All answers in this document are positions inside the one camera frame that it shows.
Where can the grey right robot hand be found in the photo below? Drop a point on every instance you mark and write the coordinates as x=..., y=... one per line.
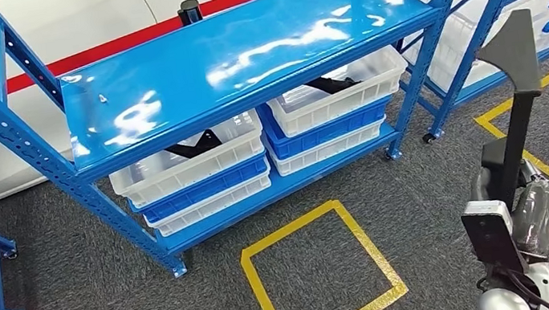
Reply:
x=540, y=213

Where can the black plastic bracket panel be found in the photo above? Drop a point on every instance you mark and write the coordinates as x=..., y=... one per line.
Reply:
x=513, y=55

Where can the black plastic part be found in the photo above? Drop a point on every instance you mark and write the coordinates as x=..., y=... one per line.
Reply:
x=195, y=146
x=332, y=85

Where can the white plastic crate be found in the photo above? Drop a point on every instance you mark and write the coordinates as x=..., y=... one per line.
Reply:
x=460, y=25
x=149, y=182
x=332, y=108
x=207, y=210
x=328, y=155

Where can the yellow floor tape square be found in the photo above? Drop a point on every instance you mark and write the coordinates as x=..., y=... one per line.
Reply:
x=290, y=229

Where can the small white scrap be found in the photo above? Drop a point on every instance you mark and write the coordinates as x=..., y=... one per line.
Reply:
x=103, y=98

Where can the red barrier belt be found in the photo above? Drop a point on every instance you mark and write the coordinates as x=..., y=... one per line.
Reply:
x=129, y=39

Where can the white car body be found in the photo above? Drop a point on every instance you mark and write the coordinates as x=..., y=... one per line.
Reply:
x=72, y=15

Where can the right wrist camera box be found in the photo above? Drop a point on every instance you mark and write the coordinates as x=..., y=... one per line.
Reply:
x=490, y=236

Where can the black stanchion post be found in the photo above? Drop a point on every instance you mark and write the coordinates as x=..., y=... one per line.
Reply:
x=190, y=11

